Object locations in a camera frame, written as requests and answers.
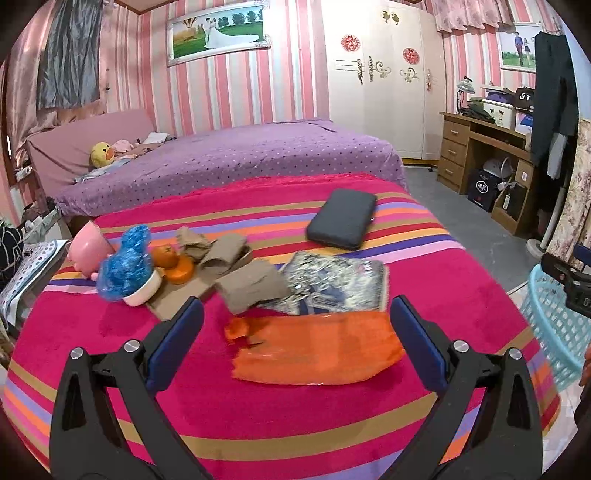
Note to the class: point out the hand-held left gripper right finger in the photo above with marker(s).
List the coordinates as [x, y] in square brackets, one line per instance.
[418, 341]

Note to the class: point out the blue plastic bag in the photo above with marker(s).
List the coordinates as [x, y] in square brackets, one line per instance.
[124, 267]

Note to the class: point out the floral curtain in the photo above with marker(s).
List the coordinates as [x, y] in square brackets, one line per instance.
[577, 207]

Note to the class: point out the grey hanging cloth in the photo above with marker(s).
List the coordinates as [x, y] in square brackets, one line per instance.
[69, 50]

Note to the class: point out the brown paper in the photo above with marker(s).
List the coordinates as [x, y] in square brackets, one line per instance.
[191, 240]

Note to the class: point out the brown sock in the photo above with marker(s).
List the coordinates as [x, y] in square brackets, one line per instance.
[251, 286]

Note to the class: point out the orange round lid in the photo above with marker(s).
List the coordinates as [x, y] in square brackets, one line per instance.
[180, 273]

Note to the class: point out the black paper bag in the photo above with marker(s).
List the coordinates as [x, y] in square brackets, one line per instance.
[482, 191]

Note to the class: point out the black patterned bag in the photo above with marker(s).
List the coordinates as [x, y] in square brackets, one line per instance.
[9, 254]

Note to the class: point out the khaki cloth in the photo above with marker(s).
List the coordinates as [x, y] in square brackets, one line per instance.
[226, 251]

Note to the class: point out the desk lamp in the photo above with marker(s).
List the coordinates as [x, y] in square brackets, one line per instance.
[465, 90]

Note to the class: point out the pink satin curtain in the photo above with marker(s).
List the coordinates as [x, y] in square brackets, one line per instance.
[23, 69]

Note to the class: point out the pink curtain valance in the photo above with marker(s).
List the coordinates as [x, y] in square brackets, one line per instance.
[471, 14]

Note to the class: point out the yellow duck plush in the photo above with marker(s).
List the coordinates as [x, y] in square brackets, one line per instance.
[101, 154]

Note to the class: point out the orange fruit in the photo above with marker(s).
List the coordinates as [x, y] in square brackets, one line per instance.
[164, 255]

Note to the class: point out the pink covered headboard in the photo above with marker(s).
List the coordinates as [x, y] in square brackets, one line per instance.
[69, 147]

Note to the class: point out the framed couple poster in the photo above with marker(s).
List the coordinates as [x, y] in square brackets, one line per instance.
[518, 46]

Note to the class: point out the dark hanging coat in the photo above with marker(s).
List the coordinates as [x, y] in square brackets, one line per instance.
[551, 92]

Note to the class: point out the cream wardrobe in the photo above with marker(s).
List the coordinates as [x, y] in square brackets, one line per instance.
[383, 101]

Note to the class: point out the white fan stand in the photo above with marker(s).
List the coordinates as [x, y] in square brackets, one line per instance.
[551, 221]

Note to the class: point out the white storage box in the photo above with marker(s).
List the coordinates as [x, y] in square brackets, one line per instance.
[498, 114]

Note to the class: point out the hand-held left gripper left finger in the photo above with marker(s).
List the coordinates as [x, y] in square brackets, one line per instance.
[178, 339]

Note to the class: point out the brown cardboard sheet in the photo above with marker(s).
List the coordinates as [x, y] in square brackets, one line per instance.
[182, 297]

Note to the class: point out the wooden desk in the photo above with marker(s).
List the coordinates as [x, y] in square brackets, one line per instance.
[455, 147]

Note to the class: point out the white dotted cloth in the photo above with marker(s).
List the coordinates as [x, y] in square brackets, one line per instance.
[32, 272]

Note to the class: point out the purple dotted bedspread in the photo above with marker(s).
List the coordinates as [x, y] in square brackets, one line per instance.
[254, 152]

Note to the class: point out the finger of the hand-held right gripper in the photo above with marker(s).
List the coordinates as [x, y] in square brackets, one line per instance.
[561, 272]

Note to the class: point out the orange plastic bag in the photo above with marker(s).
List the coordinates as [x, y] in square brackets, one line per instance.
[318, 348]

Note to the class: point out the white bowl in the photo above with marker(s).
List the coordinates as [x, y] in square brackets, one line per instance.
[143, 290]

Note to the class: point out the striped red blanket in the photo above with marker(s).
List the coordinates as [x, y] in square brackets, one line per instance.
[277, 415]

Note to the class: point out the black flat case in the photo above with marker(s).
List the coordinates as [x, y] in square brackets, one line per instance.
[341, 219]

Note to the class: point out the framed wedding photo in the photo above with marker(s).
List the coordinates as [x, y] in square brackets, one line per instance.
[217, 30]

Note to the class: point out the pink cloth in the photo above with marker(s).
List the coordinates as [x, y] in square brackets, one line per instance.
[123, 146]

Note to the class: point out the turquoise plastic basket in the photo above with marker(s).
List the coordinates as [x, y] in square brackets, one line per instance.
[554, 332]

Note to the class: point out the pink cup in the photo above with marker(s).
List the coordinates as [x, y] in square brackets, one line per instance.
[87, 251]

